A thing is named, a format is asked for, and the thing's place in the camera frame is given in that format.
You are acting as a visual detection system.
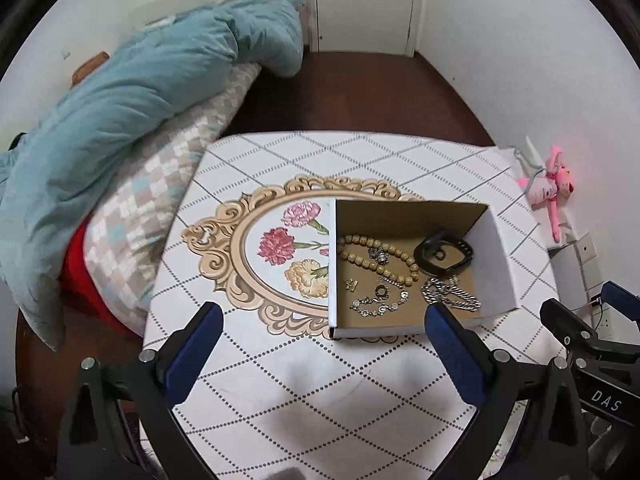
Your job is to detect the white cardboard box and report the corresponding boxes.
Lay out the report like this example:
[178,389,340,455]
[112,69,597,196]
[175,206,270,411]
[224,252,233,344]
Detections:
[321,200,518,339]

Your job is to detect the checkered bed sheet mattress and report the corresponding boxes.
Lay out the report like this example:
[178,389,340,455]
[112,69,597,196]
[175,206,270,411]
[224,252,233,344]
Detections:
[82,63,260,336]

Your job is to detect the silver chain bracelet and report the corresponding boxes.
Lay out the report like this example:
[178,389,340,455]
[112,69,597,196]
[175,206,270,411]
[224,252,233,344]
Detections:
[421,275,483,313]

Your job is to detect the black smart band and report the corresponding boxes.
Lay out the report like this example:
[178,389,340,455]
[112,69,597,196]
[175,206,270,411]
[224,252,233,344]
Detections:
[413,230,474,278]

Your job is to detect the silver crystal link bracelet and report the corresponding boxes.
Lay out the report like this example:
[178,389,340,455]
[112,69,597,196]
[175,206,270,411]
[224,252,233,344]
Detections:
[348,288,411,319]

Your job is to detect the white door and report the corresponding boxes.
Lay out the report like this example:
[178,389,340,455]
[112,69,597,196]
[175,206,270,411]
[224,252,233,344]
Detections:
[311,0,423,56]

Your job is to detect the wooden headboard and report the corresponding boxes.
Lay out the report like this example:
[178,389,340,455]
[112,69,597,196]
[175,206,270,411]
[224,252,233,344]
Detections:
[70,51,110,88]

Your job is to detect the gold H earring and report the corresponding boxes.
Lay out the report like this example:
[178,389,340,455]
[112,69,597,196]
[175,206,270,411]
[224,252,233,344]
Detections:
[345,280,358,292]

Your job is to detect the pink panther plush toy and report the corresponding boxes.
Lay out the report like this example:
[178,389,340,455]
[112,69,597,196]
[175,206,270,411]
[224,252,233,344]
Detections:
[516,145,575,243]

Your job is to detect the teal blue duvet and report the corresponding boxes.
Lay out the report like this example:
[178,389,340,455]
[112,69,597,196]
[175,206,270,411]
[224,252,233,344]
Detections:
[1,0,303,351]

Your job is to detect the white power strip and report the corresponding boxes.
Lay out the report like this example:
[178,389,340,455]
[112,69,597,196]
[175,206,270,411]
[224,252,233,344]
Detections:
[575,232,616,340]

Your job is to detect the wooden bead bracelet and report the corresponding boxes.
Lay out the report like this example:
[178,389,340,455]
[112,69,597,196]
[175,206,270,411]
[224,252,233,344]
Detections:
[336,233,421,288]

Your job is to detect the red fabric under mattress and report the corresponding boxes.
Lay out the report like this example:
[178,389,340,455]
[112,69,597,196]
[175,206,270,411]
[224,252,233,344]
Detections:
[58,217,138,338]

